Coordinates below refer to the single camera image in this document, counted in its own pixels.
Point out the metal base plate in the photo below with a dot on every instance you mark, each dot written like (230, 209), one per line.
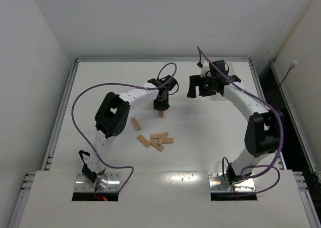
(218, 185)
(108, 182)

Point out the wood block four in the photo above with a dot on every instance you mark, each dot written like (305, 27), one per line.
(143, 140)

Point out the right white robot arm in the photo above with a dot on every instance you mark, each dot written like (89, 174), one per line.
(262, 136)

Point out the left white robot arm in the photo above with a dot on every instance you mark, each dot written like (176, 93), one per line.
(112, 116)

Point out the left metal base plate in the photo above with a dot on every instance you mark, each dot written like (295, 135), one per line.
(108, 182)

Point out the wood block six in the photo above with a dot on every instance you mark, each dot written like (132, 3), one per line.
(156, 145)

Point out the wood block seven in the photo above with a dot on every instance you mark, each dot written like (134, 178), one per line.
(156, 136)

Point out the wood block three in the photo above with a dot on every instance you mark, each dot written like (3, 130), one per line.
(135, 123)

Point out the white rectangular box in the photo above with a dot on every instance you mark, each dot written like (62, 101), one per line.
(219, 80)

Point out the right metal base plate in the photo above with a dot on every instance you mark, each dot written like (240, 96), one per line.
(218, 185)

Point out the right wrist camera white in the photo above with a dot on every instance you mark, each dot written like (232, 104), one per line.
(205, 69)

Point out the wood block five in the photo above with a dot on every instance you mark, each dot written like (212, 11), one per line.
(168, 141)

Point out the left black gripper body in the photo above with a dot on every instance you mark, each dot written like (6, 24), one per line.
(161, 104)

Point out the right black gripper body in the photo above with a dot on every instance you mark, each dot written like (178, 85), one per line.
(198, 81)

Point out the black wall cable white plug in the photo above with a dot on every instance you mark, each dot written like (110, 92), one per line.
(291, 67)

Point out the wood block eight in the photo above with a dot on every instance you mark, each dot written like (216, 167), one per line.
(163, 137)

